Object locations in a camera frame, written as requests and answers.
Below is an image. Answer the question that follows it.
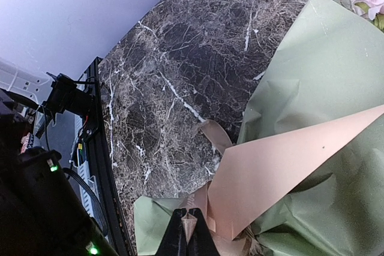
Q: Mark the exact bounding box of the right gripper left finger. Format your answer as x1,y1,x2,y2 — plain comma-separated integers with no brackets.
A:
155,208,187,256

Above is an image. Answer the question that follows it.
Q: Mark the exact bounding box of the green and pink wrapping paper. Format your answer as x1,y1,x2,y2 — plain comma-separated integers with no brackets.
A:
134,0,383,255

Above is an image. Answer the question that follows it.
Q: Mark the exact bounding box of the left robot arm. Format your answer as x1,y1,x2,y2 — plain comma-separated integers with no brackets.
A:
1,58,131,255

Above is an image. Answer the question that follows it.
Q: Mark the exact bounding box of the tan ribbon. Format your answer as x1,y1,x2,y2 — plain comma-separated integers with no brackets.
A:
179,120,263,255

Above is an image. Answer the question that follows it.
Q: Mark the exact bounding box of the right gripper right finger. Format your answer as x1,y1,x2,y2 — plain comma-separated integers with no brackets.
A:
188,208,220,256

